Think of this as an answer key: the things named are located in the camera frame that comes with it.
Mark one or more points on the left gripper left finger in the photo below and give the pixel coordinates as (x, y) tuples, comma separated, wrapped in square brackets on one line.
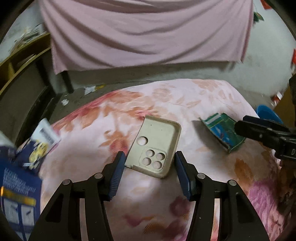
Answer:
[(112, 174)]

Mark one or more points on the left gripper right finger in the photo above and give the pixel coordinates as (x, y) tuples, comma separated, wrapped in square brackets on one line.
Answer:
[(186, 173)]

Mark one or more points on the beige phone case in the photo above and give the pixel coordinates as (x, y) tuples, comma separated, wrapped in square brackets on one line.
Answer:
[(154, 147)]

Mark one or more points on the green blue snack wrapper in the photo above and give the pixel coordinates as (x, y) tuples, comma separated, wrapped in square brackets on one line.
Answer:
[(221, 127)]

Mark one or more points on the person right hand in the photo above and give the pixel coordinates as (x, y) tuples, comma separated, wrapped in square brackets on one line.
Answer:
[(286, 186)]

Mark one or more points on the wooden cabinet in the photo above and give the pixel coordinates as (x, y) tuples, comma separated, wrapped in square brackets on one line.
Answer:
[(285, 105)]

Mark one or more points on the blue plastic bin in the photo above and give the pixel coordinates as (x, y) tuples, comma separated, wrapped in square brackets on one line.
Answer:
[(265, 113)]

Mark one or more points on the floral pink blanket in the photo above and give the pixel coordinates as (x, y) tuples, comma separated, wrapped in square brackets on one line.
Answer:
[(93, 130)]

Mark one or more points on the blue cardboard box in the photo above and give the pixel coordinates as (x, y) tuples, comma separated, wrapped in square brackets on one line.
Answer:
[(20, 181)]

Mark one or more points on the green red wall hanging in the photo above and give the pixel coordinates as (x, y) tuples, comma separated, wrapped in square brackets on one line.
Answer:
[(257, 17)]

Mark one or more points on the wooden wall shelf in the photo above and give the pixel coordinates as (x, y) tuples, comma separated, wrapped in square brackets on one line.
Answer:
[(25, 84)]

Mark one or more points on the pink hanging wall sheet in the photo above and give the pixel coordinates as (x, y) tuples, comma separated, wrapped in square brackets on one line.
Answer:
[(92, 35)]

